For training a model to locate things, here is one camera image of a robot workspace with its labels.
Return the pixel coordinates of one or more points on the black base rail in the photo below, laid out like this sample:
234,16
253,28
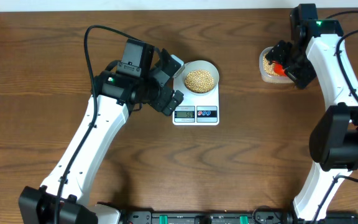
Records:
259,216

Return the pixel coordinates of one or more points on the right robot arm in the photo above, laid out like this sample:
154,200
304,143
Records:
317,51

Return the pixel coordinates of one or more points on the clear plastic container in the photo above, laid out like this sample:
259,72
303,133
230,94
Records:
268,78

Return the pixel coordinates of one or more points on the red plastic measuring scoop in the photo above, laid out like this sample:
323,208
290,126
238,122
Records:
278,69

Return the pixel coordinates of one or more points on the pile of soybeans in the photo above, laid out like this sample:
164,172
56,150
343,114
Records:
269,68

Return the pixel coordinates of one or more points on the grey round bowl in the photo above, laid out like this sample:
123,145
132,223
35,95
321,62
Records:
200,65

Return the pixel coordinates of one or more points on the soybeans in grey bowl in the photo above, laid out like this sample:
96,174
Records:
199,81

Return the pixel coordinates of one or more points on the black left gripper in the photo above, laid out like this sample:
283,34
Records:
165,92

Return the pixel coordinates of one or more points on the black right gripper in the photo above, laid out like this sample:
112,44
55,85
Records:
302,76

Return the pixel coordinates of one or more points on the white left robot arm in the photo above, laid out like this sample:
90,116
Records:
64,195

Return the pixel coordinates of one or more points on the white digital kitchen scale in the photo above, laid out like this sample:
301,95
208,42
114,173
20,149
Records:
195,109

